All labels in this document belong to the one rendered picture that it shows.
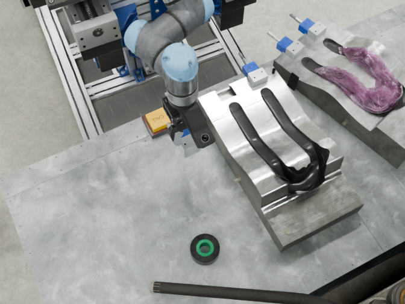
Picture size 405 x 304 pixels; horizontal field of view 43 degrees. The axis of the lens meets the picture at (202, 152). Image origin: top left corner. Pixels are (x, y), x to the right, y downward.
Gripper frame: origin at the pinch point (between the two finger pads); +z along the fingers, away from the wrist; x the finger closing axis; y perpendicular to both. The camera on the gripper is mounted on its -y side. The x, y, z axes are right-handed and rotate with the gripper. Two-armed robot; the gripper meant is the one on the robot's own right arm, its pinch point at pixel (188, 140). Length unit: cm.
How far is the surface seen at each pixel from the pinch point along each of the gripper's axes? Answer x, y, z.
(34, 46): 28, 134, 95
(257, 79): -28.0, 10.6, 3.4
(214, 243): 5.4, -25.7, 11.5
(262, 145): -19.3, -8.1, 6.4
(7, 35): 38, 147, 95
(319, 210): -24.2, -31.3, 9.0
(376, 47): -68, 5, 5
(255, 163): -13.9, -13.0, 3.5
